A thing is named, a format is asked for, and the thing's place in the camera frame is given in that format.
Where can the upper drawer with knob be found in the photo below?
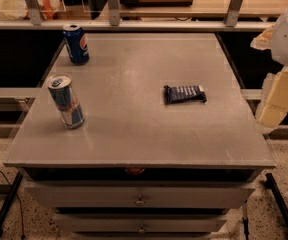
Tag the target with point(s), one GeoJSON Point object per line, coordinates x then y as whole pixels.
{"type": "Point", "coordinates": [209, 196]}

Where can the drawer with knob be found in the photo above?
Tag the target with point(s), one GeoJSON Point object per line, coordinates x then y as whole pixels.
{"type": "Point", "coordinates": [209, 196]}
{"type": "Point", "coordinates": [139, 223]}

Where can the metal shelf rail frame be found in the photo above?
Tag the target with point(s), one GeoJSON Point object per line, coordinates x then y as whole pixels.
{"type": "Point", "coordinates": [200, 16]}

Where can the black floor bar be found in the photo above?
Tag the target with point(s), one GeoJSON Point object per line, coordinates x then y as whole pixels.
{"type": "Point", "coordinates": [10, 191]}
{"type": "Point", "coordinates": [284, 207]}

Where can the blue pepsi can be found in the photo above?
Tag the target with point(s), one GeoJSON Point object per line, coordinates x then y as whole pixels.
{"type": "Point", "coordinates": [76, 44]}

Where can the red bull can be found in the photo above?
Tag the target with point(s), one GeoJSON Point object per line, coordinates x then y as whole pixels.
{"type": "Point", "coordinates": [62, 92]}

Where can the grey drawer cabinet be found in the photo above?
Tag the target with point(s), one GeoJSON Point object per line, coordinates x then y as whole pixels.
{"type": "Point", "coordinates": [132, 137]}

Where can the black floor bar left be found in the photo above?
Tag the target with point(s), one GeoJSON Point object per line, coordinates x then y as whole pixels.
{"type": "Point", "coordinates": [10, 191]}

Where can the dark blue rxbar wrapper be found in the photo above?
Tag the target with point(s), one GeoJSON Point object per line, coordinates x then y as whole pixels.
{"type": "Point", "coordinates": [183, 94]}

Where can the black floor bar right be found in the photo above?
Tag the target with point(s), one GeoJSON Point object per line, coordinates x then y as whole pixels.
{"type": "Point", "coordinates": [284, 207]}

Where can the lower drawer with knob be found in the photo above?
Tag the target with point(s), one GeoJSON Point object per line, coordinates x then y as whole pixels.
{"type": "Point", "coordinates": [139, 223]}

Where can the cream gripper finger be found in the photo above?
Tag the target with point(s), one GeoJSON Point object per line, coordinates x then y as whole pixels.
{"type": "Point", "coordinates": [273, 106]}
{"type": "Point", "coordinates": [263, 41]}

